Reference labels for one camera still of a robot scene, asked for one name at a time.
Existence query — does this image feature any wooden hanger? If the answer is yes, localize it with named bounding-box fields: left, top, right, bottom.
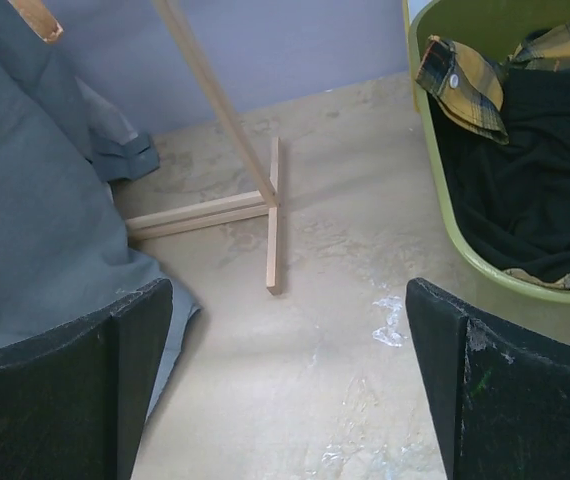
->
left=9, top=0, right=64, bottom=44

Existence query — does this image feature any black shirt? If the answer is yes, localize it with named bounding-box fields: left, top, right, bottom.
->
left=430, top=70, right=570, bottom=290

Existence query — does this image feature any wooden clothes rack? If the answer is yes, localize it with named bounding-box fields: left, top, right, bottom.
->
left=126, top=1, right=283, bottom=296

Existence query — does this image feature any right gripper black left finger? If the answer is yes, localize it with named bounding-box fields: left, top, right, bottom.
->
left=0, top=279, right=173, bottom=479

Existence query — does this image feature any yellow plaid shirt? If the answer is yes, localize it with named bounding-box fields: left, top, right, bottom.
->
left=415, top=1, right=570, bottom=144

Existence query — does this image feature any olive green plastic bin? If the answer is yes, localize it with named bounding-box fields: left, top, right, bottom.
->
left=401, top=1, right=570, bottom=305

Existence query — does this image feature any grey hanging shirt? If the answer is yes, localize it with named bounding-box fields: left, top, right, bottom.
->
left=0, top=0, right=202, bottom=421

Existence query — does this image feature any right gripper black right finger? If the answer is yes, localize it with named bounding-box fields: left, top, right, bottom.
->
left=405, top=278, right=570, bottom=480

